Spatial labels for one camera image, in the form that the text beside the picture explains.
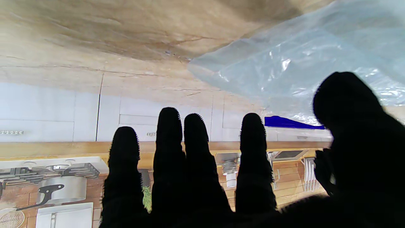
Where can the printed kitchen backdrop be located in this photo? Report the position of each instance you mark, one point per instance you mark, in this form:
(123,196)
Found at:
(47,126)

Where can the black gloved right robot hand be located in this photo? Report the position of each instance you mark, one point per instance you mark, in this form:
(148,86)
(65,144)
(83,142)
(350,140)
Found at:
(364,158)

